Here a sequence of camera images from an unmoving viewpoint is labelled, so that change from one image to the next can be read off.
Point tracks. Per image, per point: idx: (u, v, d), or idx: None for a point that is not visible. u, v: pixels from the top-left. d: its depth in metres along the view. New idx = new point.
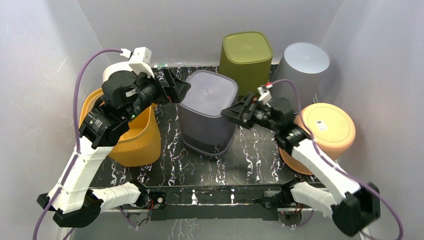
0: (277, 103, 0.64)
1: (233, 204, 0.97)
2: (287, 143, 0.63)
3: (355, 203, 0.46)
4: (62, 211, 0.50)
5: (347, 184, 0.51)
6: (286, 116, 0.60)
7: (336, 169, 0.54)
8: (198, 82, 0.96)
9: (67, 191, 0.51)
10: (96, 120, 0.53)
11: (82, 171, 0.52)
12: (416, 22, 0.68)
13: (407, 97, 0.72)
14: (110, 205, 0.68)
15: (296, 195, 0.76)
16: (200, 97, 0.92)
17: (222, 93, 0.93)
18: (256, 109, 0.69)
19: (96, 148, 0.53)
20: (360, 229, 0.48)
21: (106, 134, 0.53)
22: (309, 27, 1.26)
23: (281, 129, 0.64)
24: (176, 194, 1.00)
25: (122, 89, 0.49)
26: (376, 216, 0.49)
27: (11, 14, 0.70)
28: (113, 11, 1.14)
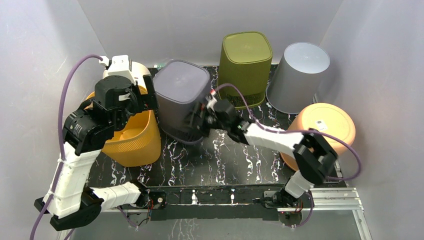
0: (217, 104, 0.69)
1: (233, 204, 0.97)
2: (240, 137, 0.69)
3: (301, 148, 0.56)
4: (57, 217, 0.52)
5: (292, 137, 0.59)
6: (231, 114, 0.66)
7: (279, 132, 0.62)
8: (181, 73, 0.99)
9: (58, 197, 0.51)
10: (76, 125, 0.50)
11: (68, 178, 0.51)
12: (416, 22, 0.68)
13: (406, 97, 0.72)
14: (110, 205, 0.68)
15: (291, 189, 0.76)
16: (185, 88, 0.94)
17: (195, 81, 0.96)
18: (205, 114, 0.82)
19: (80, 155, 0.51)
20: (325, 170, 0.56)
21: (87, 139, 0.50)
22: (309, 27, 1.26)
23: (231, 126, 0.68)
24: (176, 194, 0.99)
25: (115, 92, 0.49)
26: (329, 154, 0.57)
27: (10, 13, 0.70)
28: (113, 11, 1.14)
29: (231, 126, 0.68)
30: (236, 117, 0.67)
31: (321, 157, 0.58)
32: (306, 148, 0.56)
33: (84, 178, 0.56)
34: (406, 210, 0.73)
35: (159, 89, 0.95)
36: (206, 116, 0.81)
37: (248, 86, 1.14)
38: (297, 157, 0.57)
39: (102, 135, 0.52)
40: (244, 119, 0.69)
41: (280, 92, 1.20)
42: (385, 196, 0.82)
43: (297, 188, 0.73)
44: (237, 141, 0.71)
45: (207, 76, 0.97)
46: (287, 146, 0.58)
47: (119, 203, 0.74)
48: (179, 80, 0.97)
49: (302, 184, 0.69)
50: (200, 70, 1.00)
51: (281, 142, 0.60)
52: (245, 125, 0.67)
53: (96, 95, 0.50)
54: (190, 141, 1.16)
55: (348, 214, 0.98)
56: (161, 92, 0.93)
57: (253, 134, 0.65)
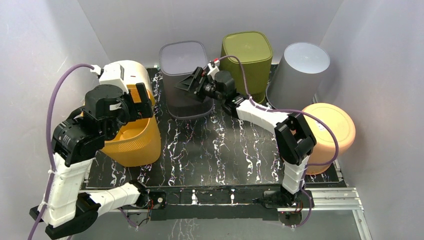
0: (218, 74, 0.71)
1: (233, 204, 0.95)
2: (232, 110, 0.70)
3: (285, 130, 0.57)
4: (52, 226, 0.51)
5: (278, 116, 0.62)
6: (228, 86, 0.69)
7: (268, 110, 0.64)
8: (182, 52, 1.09)
9: (51, 207, 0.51)
10: (65, 136, 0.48)
11: (59, 189, 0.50)
12: (416, 22, 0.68)
13: (406, 97, 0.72)
14: (109, 208, 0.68)
15: (286, 184, 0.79)
16: (191, 62, 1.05)
17: (198, 53, 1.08)
18: (204, 82, 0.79)
19: (71, 166, 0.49)
20: (300, 152, 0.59)
21: (77, 149, 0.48)
22: (309, 27, 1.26)
23: (225, 98, 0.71)
24: (176, 194, 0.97)
25: (106, 102, 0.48)
26: (308, 137, 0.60)
27: (11, 13, 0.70)
28: (113, 11, 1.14)
29: (226, 98, 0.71)
30: (233, 91, 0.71)
31: (300, 139, 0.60)
32: (287, 127, 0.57)
33: (77, 186, 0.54)
34: (406, 210, 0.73)
35: (166, 66, 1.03)
36: (205, 83, 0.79)
37: (248, 85, 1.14)
38: (278, 136, 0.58)
39: (92, 145, 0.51)
40: (238, 95, 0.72)
41: (280, 92, 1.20)
42: (385, 196, 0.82)
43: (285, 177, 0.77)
44: (228, 114, 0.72)
45: (206, 55, 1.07)
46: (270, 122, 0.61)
47: (118, 205, 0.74)
48: (181, 57, 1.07)
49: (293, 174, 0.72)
50: (196, 45, 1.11)
51: (267, 119, 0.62)
52: (239, 99, 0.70)
53: (86, 105, 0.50)
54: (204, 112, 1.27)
55: (348, 214, 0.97)
56: (173, 72, 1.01)
57: (243, 109, 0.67)
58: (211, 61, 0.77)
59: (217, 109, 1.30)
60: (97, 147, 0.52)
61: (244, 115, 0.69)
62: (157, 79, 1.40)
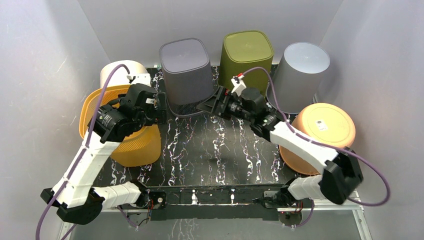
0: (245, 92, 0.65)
1: (233, 204, 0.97)
2: (263, 130, 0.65)
3: (336, 169, 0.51)
4: (66, 206, 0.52)
5: (326, 152, 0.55)
6: (258, 104, 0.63)
7: (312, 141, 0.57)
8: (182, 50, 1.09)
9: (72, 185, 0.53)
10: (106, 116, 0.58)
11: (89, 165, 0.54)
12: (416, 22, 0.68)
13: (406, 97, 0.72)
14: (111, 203, 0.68)
15: (295, 192, 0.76)
16: (191, 59, 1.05)
17: (198, 50, 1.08)
18: (229, 101, 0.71)
19: (105, 143, 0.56)
20: (348, 193, 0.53)
21: (115, 129, 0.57)
22: (309, 27, 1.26)
23: (255, 117, 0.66)
24: (176, 194, 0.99)
25: (145, 94, 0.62)
26: (358, 177, 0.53)
27: (10, 13, 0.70)
28: (113, 11, 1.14)
29: (255, 117, 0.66)
30: (263, 109, 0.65)
31: (347, 177, 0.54)
32: (339, 168, 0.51)
33: (99, 170, 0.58)
34: (406, 210, 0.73)
35: (167, 64, 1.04)
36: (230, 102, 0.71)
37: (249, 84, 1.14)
38: (326, 174, 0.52)
39: (126, 128, 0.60)
40: (269, 114, 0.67)
41: (280, 92, 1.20)
42: (385, 196, 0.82)
43: (303, 194, 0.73)
44: (259, 135, 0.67)
45: (206, 52, 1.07)
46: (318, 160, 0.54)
47: (119, 203, 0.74)
48: (181, 55, 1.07)
49: (311, 194, 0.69)
50: (195, 43, 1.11)
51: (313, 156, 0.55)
52: (270, 118, 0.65)
53: (127, 95, 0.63)
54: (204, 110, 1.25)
55: (348, 214, 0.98)
56: (174, 70, 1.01)
57: (279, 134, 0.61)
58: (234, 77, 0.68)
59: None
60: (127, 131, 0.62)
61: (281, 141, 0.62)
62: (157, 79, 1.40)
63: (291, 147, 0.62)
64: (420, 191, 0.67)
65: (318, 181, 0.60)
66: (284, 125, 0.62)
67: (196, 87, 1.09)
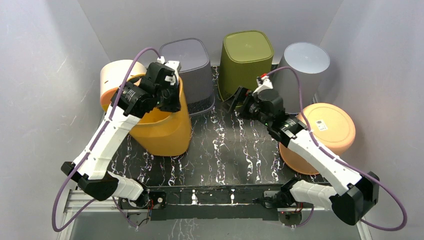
0: (263, 93, 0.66)
1: (233, 204, 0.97)
2: (282, 135, 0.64)
3: (357, 195, 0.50)
4: (88, 177, 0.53)
5: (348, 175, 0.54)
6: (276, 105, 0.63)
7: (336, 160, 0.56)
8: (181, 50, 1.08)
9: (95, 156, 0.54)
10: (130, 91, 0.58)
11: (111, 138, 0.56)
12: (416, 23, 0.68)
13: (406, 97, 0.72)
14: (119, 191, 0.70)
15: (296, 194, 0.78)
16: (190, 59, 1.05)
17: (197, 50, 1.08)
18: (249, 102, 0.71)
19: (128, 116, 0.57)
20: (361, 216, 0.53)
21: (137, 104, 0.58)
22: (309, 27, 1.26)
23: (273, 120, 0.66)
24: (176, 194, 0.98)
25: (164, 71, 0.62)
26: (374, 202, 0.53)
27: (10, 14, 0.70)
28: (113, 11, 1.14)
29: (273, 120, 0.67)
30: (281, 111, 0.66)
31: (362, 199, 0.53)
32: (361, 194, 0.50)
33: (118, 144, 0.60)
34: (405, 210, 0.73)
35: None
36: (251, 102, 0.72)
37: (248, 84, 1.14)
38: (346, 198, 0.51)
39: (147, 103, 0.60)
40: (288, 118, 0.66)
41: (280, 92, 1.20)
42: (383, 196, 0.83)
43: (305, 198, 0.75)
44: (277, 139, 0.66)
45: (205, 52, 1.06)
46: (339, 182, 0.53)
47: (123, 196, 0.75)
48: (181, 55, 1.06)
49: (314, 201, 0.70)
50: (196, 43, 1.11)
51: (335, 175, 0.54)
52: (290, 121, 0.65)
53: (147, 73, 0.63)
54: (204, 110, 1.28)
55: None
56: None
57: (301, 144, 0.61)
58: (258, 77, 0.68)
59: (217, 109, 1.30)
60: (148, 107, 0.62)
61: (300, 150, 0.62)
62: None
63: (310, 159, 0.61)
64: (420, 191, 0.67)
65: (327, 195, 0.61)
66: (307, 134, 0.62)
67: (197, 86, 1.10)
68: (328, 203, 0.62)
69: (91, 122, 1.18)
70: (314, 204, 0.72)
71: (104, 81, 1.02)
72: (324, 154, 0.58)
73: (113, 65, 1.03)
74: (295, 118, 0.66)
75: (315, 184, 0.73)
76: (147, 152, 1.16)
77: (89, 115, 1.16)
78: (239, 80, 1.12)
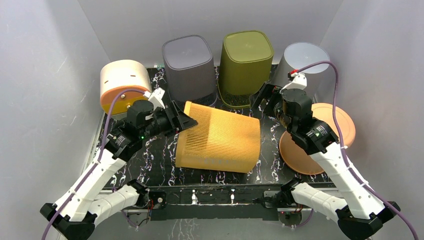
0: (288, 93, 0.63)
1: (233, 204, 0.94)
2: (308, 141, 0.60)
3: (377, 226, 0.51)
4: (69, 218, 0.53)
5: (373, 203, 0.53)
6: (302, 107, 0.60)
7: (364, 186, 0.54)
8: (184, 47, 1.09)
9: (79, 197, 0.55)
10: (120, 137, 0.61)
11: (97, 179, 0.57)
12: (416, 22, 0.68)
13: (407, 97, 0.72)
14: (105, 215, 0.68)
15: (297, 196, 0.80)
16: (191, 58, 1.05)
17: (198, 48, 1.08)
18: (275, 98, 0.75)
19: (117, 159, 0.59)
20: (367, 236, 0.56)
21: (126, 150, 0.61)
22: (309, 27, 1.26)
23: (298, 124, 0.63)
24: (176, 194, 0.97)
25: (143, 113, 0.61)
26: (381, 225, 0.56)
27: (10, 13, 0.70)
28: (113, 11, 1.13)
29: (299, 124, 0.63)
30: (308, 115, 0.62)
31: None
32: (379, 225, 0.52)
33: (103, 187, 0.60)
34: (404, 210, 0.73)
35: (171, 60, 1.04)
36: (277, 100, 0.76)
37: (248, 84, 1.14)
38: (363, 225, 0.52)
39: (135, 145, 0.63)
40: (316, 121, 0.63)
41: None
42: (382, 196, 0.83)
43: (304, 201, 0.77)
44: (303, 146, 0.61)
45: (210, 49, 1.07)
46: (361, 208, 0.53)
47: (117, 210, 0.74)
48: (182, 55, 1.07)
49: (314, 207, 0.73)
50: (197, 40, 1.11)
51: (360, 201, 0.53)
52: (319, 128, 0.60)
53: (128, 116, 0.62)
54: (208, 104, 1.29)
55: None
56: (175, 67, 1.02)
57: (330, 160, 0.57)
58: (288, 74, 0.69)
59: None
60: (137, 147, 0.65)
61: (326, 165, 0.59)
62: (157, 79, 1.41)
63: (334, 176, 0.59)
64: (420, 190, 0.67)
65: (334, 208, 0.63)
66: (338, 149, 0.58)
67: (198, 84, 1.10)
68: (333, 215, 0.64)
69: (91, 122, 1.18)
70: (312, 208, 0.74)
71: (104, 81, 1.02)
72: (354, 178, 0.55)
73: (115, 64, 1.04)
74: (325, 124, 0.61)
75: (318, 191, 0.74)
76: (147, 152, 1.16)
77: (89, 115, 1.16)
78: (239, 80, 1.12)
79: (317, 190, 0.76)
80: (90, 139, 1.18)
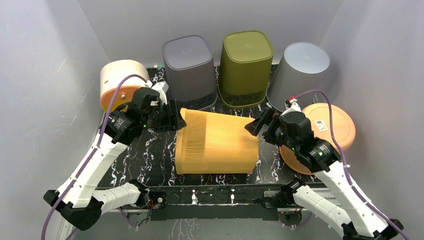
0: (288, 115, 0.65)
1: (233, 204, 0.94)
2: (312, 160, 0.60)
3: None
4: (72, 205, 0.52)
5: (376, 221, 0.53)
6: (302, 128, 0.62)
7: (367, 204, 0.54)
8: (184, 47, 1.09)
9: (81, 184, 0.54)
10: (119, 119, 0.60)
11: (98, 164, 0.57)
12: (416, 22, 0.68)
13: (407, 98, 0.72)
14: (111, 207, 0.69)
15: (299, 200, 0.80)
16: (191, 57, 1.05)
17: (198, 48, 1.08)
18: (276, 124, 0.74)
19: (116, 143, 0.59)
20: None
21: (125, 132, 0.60)
22: (309, 27, 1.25)
23: (301, 144, 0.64)
24: (176, 194, 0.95)
25: (149, 97, 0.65)
26: None
27: (10, 13, 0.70)
28: (113, 11, 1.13)
29: (302, 144, 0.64)
30: (308, 134, 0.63)
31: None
32: None
33: (104, 172, 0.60)
34: (403, 210, 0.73)
35: (171, 60, 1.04)
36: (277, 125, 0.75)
37: (248, 83, 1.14)
38: None
39: (135, 130, 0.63)
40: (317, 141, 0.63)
41: (280, 92, 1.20)
42: (382, 196, 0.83)
43: (306, 207, 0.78)
44: (306, 164, 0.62)
45: (210, 49, 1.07)
46: (365, 226, 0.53)
47: (119, 204, 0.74)
48: (182, 54, 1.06)
49: (316, 213, 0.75)
50: (197, 39, 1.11)
51: (363, 219, 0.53)
52: (322, 147, 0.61)
53: (133, 99, 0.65)
54: (209, 103, 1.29)
55: None
56: (174, 67, 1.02)
57: (333, 178, 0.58)
58: (286, 101, 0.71)
59: (217, 109, 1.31)
60: (137, 133, 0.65)
61: (330, 183, 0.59)
62: (157, 79, 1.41)
63: (337, 193, 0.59)
64: (419, 191, 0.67)
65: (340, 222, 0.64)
66: (341, 168, 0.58)
67: (198, 84, 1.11)
68: (336, 227, 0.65)
69: (91, 122, 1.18)
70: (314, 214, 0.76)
71: (104, 81, 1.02)
72: (356, 195, 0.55)
73: (116, 64, 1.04)
74: (327, 142, 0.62)
75: (322, 198, 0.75)
76: (147, 152, 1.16)
77: (89, 115, 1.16)
78: (239, 80, 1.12)
79: (321, 196, 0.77)
80: (90, 139, 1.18)
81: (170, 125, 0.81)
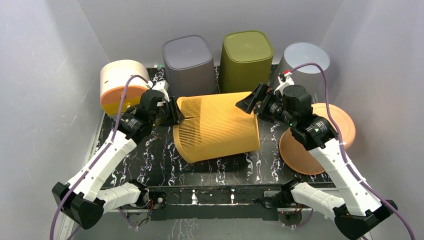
0: (290, 88, 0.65)
1: (233, 204, 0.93)
2: (307, 136, 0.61)
3: (373, 224, 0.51)
4: (83, 196, 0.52)
5: (369, 200, 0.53)
6: (301, 102, 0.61)
7: (361, 183, 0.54)
8: (185, 47, 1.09)
9: (93, 175, 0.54)
10: (132, 120, 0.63)
11: (112, 158, 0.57)
12: (415, 22, 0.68)
13: (407, 97, 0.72)
14: (112, 205, 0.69)
15: (298, 197, 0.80)
16: (191, 57, 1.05)
17: (198, 48, 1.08)
18: (270, 100, 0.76)
19: (129, 139, 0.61)
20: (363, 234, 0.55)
21: (137, 133, 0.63)
22: (309, 27, 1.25)
23: (298, 119, 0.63)
24: (176, 194, 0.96)
25: (156, 99, 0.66)
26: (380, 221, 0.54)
27: (10, 13, 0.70)
28: (113, 11, 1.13)
29: (299, 119, 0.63)
30: (307, 110, 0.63)
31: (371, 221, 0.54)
32: (375, 222, 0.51)
33: (113, 168, 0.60)
34: (402, 210, 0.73)
35: (171, 60, 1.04)
36: (271, 102, 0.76)
37: (248, 84, 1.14)
38: (359, 222, 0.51)
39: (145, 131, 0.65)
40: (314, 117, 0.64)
41: None
42: (382, 195, 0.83)
43: (305, 202, 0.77)
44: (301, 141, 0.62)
45: (210, 49, 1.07)
46: (358, 205, 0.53)
47: (120, 205, 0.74)
48: (182, 54, 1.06)
49: (313, 206, 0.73)
50: (197, 39, 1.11)
51: (355, 198, 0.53)
52: (319, 124, 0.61)
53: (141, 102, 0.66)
54: None
55: None
56: (174, 67, 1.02)
57: (329, 155, 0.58)
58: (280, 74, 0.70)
59: None
60: (147, 133, 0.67)
61: (324, 161, 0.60)
62: (157, 79, 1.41)
63: (332, 172, 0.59)
64: (420, 191, 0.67)
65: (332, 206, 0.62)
66: (337, 146, 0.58)
67: (198, 84, 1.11)
68: (330, 213, 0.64)
69: (91, 122, 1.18)
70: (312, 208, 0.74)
71: (104, 81, 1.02)
72: (351, 175, 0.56)
73: (113, 63, 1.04)
74: (325, 120, 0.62)
75: (318, 191, 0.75)
76: (147, 152, 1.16)
77: (89, 115, 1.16)
78: (239, 80, 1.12)
79: (317, 189, 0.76)
80: (90, 139, 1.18)
81: (174, 121, 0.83)
